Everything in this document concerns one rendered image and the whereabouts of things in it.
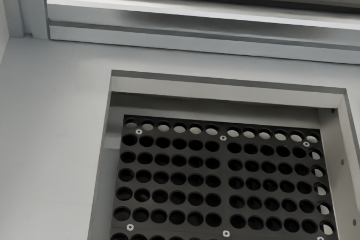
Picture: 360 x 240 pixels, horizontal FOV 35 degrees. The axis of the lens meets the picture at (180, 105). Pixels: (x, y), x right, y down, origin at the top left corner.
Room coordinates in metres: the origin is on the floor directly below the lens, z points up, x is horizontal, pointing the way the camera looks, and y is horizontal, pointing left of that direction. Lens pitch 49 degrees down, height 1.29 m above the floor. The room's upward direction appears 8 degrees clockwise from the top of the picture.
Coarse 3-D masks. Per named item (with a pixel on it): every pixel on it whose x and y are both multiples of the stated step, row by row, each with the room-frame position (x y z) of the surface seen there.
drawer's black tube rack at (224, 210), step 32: (128, 160) 0.30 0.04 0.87; (160, 160) 0.31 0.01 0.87; (192, 160) 0.29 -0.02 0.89; (224, 160) 0.29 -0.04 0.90; (256, 160) 0.30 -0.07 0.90; (288, 160) 0.30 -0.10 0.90; (320, 160) 0.30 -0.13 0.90; (128, 192) 0.25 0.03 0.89; (160, 192) 0.25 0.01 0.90; (192, 192) 0.25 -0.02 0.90; (224, 192) 0.26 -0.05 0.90; (256, 192) 0.26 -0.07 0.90; (288, 192) 0.29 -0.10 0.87; (128, 224) 0.22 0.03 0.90; (160, 224) 0.22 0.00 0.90; (192, 224) 0.24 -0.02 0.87; (224, 224) 0.23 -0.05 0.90; (256, 224) 0.25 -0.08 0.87; (288, 224) 0.25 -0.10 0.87; (320, 224) 0.24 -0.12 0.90
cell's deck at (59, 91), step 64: (0, 64) 0.32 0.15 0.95; (64, 64) 0.33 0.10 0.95; (128, 64) 0.34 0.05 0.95; (192, 64) 0.35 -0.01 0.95; (256, 64) 0.36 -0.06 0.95; (320, 64) 0.38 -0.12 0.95; (0, 128) 0.26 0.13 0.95; (64, 128) 0.27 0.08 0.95; (0, 192) 0.20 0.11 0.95; (64, 192) 0.21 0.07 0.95
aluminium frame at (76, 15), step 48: (48, 0) 0.36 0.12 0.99; (96, 0) 0.37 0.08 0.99; (144, 0) 0.37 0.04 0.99; (192, 0) 0.38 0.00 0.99; (240, 0) 0.39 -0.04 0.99; (288, 0) 0.39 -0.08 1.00; (192, 48) 0.37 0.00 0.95; (240, 48) 0.37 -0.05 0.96; (288, 48) 0.37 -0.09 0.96; (336, 48) 0.38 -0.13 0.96
